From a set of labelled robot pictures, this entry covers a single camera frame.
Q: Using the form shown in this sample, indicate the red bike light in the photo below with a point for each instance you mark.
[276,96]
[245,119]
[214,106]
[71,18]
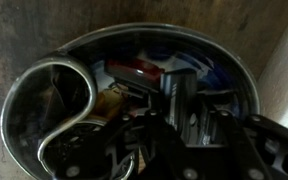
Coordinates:
[134,70]

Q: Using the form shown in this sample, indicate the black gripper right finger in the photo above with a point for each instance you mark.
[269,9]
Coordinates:
[250,146]

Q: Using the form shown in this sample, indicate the amber brown small object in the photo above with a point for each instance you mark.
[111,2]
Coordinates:
[109,103]

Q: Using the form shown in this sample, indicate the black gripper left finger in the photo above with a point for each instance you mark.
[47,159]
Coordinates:
[124,150]

